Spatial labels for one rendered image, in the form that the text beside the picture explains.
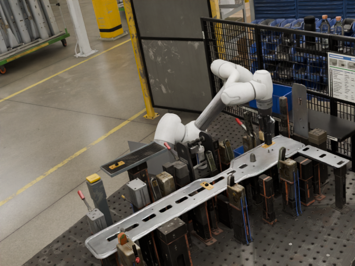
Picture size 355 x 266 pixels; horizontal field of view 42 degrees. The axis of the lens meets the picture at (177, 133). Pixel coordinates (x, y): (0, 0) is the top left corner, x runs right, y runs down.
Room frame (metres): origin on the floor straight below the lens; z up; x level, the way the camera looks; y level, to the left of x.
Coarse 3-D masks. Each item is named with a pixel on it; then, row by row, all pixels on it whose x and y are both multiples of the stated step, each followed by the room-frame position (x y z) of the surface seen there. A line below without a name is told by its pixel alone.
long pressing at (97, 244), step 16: (288, 144) 2.43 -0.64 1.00; (240, 160) 2.34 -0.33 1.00; (256, 160) 2.31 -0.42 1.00; (272, 160) 2.28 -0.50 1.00; (224, 176) 2.21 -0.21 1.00; (240, 176) 2.18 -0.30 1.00; (176, 192) 2.14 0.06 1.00; (192, 192) 2.12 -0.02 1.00; (208, 192) 2.08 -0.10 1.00; (144, 208) 2.04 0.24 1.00; (160, 208) 2.02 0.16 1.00; (176, 208) 1.99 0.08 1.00; (192, 208) 1.98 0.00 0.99; (128, 224) 1.93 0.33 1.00; (144, 224) 1.91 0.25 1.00; (160, 224) 1.89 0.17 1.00; (96, 240) 1.85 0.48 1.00; (112, 240) 1.83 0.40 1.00; (96, 256) 1.74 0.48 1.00
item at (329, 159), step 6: (300, 150) 2.33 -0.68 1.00; (306, 150) 2.32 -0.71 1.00; (312, 150) 2.30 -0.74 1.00; (318, 150) 2.29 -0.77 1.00; (306, 156) 2.27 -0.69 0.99; (312, 156) 2.24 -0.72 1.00; (318, 156) 2.23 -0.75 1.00; (324, 156) 2.22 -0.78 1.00; (330, 156) 2.21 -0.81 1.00; (336, 156) 2.20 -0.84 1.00; (324, 162) 2.16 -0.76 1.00; (330, 162) 2.15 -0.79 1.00; (336, 162) 2.14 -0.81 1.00; (336, 168) 2.09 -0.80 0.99
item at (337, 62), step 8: (328, 56) 2.65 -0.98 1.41; (336, 56) 2.60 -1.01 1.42; (344, 56) 2.55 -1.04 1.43; (352, 56) 2.51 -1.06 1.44; (328, 64) 2.66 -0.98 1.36; (336, 64) 2.61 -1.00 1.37; (344, 64) 2.55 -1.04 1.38; (352, 64) 2.51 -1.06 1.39; (328, 72) 2.66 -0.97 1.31; (336, 72) 2.61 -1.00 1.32; (344, 72) 2.55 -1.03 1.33; (352, 72) 2.51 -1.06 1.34; (328, 80) 2.66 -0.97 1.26; (336, 80) 2.61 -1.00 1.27; (344, 80) 2.56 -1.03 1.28; (352, 80) 2.51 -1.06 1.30; (328, 88) 2.66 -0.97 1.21; (336, 88) 2.61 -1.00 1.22; (344, 88) 2.56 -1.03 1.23; (352, 88) 2.51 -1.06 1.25; (328, 96) 2.66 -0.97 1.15; (336, 96) 2.61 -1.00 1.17; (344, 96) 2.56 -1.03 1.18; (352, 96) 2.51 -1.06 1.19
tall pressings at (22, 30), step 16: (0, 0) 10.06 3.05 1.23; (16, 0) 10.00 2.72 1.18; (32, 0) 10.00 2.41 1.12; (48, 0) 10.30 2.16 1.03; (16, 16) 9.89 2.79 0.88; (32, 16) 10.54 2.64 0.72; (48, 16) 10.20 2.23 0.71; (0, 32) 9.48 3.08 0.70; (16, 32) 10.03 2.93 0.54; (32, 32) 10.12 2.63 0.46; (48, 32) 10.35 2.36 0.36; (0, 48) 9.38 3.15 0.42
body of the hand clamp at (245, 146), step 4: (244, 136) 2.54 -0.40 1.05; (244, 140) 2.52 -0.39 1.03; (248, 140) 2.49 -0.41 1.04; (252, 140) 2.49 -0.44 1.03; (244, 144) 2.52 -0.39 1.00; (248, 144) 2.49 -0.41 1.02; (252, 144) 2.49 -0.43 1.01; (244, 148) 2.53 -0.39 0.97; (248, 148) 2.49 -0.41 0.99; (252, 148) 2.49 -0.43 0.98; (244, 152) 2.53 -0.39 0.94
